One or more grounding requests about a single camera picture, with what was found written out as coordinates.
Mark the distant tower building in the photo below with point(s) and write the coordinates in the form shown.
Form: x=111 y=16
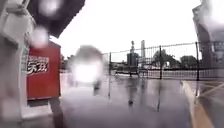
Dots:
x=132 y=58

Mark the black metal fence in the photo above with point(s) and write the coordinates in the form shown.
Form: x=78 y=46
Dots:
x=160 y=63

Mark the trees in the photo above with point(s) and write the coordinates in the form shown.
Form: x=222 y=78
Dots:
x=165 y=58

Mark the red sign box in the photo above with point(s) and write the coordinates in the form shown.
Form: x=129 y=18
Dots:
x=43 y=78

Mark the yellow kerb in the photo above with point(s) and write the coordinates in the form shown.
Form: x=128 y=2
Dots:
x=197 y=108

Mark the grey building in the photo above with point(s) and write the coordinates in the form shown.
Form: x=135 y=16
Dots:
x=207 y=36

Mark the white building with dark awning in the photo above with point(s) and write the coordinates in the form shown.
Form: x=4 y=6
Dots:
x=10 y=50

